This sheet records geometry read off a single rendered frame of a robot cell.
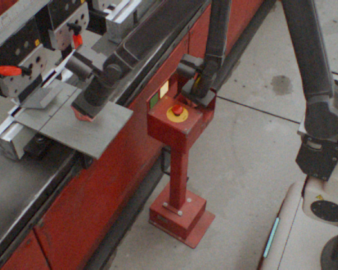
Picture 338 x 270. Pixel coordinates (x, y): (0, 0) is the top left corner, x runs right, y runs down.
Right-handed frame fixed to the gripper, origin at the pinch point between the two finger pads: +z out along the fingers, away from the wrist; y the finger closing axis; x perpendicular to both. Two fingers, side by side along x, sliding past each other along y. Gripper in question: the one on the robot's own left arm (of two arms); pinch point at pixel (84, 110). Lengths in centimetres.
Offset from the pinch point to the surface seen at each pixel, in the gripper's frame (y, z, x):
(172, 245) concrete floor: -19, 82, 66
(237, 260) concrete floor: -27, 68, 91
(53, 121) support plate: 5.2, 5.8, -4.6
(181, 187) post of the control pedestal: -32, 57, 49
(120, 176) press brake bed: -15, 50, 24
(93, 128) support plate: 2.2, 0.6, 4.8
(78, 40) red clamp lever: -14.1, -3.2, -13.4
